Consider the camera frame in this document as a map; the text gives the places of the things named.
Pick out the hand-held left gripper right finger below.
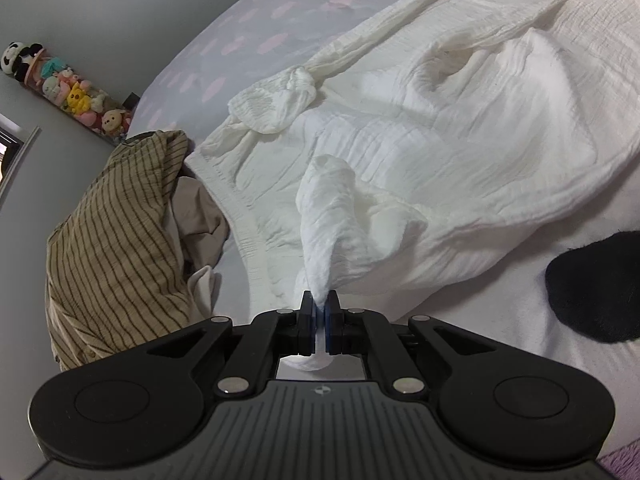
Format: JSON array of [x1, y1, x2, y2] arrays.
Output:
[[324, 290, 495, 397]]

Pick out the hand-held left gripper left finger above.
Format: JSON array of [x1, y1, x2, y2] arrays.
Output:
[[145, 290, 320, 399]]

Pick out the white crinkled garment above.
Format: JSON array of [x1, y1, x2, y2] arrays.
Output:
[[192, 0, 640, 372]]

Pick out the small white cloth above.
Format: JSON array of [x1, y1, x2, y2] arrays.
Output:
[[186, 265, 222, 320]]

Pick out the beige cloth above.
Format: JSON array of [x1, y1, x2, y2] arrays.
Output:
[[169, 176, 232, 270]]

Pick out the olive striped shirt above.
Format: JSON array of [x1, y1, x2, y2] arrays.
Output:
[[44, 130, 195, 375]]

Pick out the dark cloth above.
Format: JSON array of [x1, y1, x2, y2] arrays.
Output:
[[544, 230, 640, 345]]

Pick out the purple cloth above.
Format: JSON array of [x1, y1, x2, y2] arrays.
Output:
[[597, 439, 640, 480]]

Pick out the column of plush toys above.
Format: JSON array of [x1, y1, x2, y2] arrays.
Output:
[[0, 40, 135, 137]]

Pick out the window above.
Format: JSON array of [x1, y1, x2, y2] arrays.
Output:
[[0, 112, 42, 203]]

